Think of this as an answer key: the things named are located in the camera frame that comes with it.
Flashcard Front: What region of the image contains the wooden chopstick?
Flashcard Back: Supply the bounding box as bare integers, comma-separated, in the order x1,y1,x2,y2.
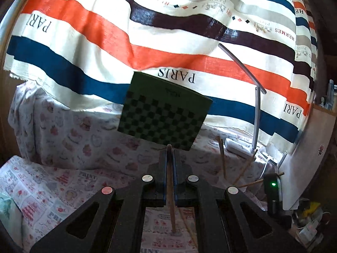
179,209,198,248
246,172,285,187
233,149,258,185
167,144,177,235
217,136,227,178

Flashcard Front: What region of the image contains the yellow item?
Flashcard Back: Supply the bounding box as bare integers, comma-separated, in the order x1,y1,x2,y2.
303,202,323,217

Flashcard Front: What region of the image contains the white desk lamp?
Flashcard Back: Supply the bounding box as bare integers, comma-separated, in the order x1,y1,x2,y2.
218,43,267,157

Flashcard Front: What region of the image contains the green tissue pack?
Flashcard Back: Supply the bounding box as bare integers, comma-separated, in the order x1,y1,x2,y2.
0,192,21,232

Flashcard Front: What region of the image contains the green checkered board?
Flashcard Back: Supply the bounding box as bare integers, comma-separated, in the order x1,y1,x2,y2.
117,71,213,151

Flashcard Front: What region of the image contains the white cable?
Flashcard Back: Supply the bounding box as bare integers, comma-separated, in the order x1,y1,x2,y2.
262,153,278,180

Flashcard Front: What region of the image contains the striped fabric curtain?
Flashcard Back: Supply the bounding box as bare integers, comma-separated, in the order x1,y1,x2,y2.
4,0,319,153

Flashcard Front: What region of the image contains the bear print cloth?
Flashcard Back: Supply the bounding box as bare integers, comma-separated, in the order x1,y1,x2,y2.
8,80,279,190

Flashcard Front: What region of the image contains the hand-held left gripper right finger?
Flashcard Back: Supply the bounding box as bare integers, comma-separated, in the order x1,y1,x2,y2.
171,148,307,253

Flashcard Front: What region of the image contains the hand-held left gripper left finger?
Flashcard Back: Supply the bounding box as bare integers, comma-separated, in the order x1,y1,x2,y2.
30,148,169,253

